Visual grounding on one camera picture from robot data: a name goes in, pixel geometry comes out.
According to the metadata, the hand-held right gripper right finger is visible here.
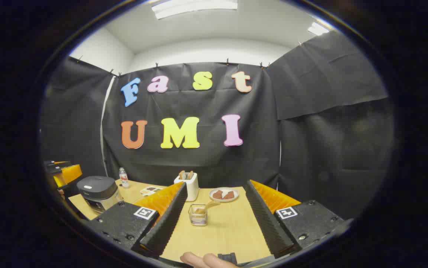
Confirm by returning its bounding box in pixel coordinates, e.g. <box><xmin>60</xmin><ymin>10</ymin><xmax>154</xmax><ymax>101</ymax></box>
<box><xmin>245</xmin><ymin>179</ymin><xmax>354</xmax><ymax>259</ymax></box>

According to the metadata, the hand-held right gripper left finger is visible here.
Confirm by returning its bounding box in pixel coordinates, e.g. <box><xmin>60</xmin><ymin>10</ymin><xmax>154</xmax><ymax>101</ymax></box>
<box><xmin>87</xmin><ymin>182</ymin><xmax>188</xmax><ymax>259</ymax></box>

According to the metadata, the dark grey rice cooker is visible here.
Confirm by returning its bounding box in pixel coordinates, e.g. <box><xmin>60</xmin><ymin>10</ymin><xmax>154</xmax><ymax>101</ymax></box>
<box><xmin>76</xmin><ymin>176</ymin><xmax>123</xmax><ymax>213</ymax></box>

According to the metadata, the metal wire chopstick holder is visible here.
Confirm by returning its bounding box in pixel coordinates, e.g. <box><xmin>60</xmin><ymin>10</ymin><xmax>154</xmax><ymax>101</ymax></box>
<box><xmin>188</xmin><ymin>203</ymin><xmax>209</xmax><ymax>227</ymax></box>

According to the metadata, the wooden spoon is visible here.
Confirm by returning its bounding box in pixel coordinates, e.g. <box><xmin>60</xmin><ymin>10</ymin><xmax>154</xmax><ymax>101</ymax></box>
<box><xmin>195</xmin><ymin>201</ymin><xmax>221</xmax><ymax>216</ymax></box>

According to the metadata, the white divided condiment dish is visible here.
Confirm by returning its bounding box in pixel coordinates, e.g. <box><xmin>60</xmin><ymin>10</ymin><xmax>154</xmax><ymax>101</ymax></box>
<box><xmin>140</xmin><ymin>185</ymin><xmax>163</xmax><ymax>197</ymax></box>

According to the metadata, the white toaster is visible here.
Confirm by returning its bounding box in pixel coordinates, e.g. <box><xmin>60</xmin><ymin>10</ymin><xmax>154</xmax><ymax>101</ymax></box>
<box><xmin>174</xmin><ymin>172</ymin><xmax>200</xmax><ymax>202</ymax></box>

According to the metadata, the white round plate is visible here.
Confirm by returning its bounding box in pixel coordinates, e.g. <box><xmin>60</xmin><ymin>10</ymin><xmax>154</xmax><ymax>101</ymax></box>
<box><xmin>209</xmin><ymin>187</ymin><xmax>240</xmax><ymax>202</ymax></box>

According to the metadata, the small plastic bottle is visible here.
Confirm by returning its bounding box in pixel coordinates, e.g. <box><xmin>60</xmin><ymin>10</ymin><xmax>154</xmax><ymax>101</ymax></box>
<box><xmin>119</xmin><ymin>167</ymin><xmax>130</xmax><ymax>188</ymax></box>

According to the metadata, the black backdrop cloth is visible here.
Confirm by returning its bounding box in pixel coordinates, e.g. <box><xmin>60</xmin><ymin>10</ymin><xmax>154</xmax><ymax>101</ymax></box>
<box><xmin>41</xmin><ymin>30</ymin><xmax>395</xmax><ymax>220</ymax></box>

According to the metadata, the small ceiling light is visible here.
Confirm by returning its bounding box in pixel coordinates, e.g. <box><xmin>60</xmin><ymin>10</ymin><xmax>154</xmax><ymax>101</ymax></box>
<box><xmin>308</xmin><ymin>22</ymin><xmax>330</xmax><ymax>36</ymax></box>

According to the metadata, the long ceiling light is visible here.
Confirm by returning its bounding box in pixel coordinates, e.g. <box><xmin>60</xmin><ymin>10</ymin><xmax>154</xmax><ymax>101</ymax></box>
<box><xmin>151</xmin><ymin>0</ymin><xmax>239</xmax><ymax>20</ymax></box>

